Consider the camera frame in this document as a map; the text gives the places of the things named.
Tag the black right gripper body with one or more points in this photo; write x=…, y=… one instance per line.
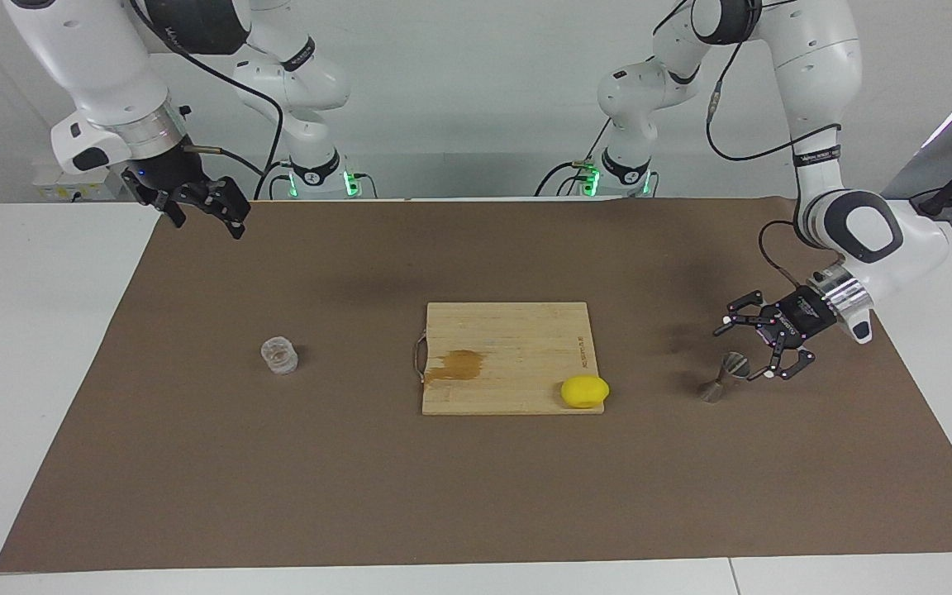
x=166, y=169

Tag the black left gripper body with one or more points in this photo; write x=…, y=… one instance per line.
x=806, y=312

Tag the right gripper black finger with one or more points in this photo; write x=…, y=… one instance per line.
x=154, y=198
x=228, y=202

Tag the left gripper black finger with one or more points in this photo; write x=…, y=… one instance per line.
x=782, y=355
x=753, y=307

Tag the steel double jigger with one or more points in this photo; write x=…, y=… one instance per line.
x=712, y=392

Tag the clear glass cup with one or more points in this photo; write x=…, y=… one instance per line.
x=279, y=355

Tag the white power socket box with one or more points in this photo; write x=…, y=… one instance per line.
x=71, y=192

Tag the yellow lemon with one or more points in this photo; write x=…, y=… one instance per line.
x=584, y=392

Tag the wooden cutting board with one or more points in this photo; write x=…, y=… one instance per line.
x=517, y=339

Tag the brown paper table mat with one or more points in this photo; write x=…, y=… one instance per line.
x=476, y=496

